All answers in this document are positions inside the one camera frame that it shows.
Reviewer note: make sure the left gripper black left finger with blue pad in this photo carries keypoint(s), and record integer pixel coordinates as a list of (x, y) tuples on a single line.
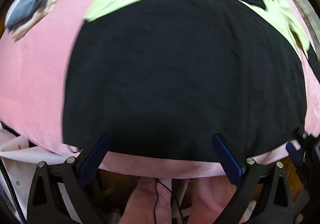
[(45, 202)]

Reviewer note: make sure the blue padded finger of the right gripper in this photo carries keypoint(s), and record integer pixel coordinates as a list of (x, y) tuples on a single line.
[(296, 155)]

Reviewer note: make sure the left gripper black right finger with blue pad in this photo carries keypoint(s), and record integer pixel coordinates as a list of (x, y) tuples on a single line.
[(274, 204)]

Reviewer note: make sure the green and black hooded jacket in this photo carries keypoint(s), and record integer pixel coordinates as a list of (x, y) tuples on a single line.
[(162, 77)]

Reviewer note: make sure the white cartoon storage box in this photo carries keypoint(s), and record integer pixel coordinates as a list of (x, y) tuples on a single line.
[(15, 163)]

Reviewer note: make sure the pink bed sheet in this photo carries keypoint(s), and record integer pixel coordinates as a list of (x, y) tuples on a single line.
[(32, 93)]

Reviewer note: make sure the folded cream white garment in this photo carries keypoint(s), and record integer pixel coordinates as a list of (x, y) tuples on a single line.
[(19, 31)]

